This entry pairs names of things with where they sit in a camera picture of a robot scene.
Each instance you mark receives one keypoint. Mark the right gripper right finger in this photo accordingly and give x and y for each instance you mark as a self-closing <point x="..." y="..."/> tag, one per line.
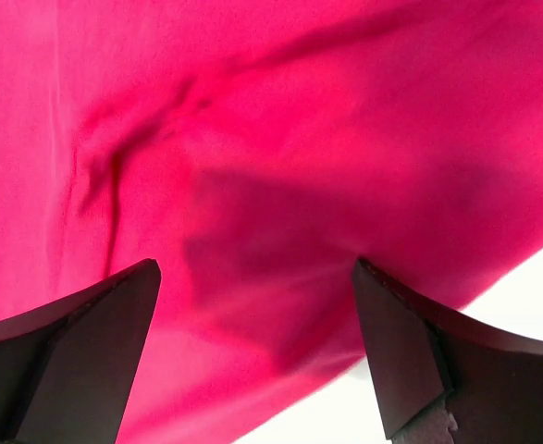
<point x="441" y="376"/>

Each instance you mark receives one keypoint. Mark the crimson red t shirt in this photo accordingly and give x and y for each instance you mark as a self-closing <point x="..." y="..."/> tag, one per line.
<point x="255" y="149"/>

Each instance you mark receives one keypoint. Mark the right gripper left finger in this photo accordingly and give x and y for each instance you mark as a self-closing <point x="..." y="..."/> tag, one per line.
<point x="67" y="367"/>

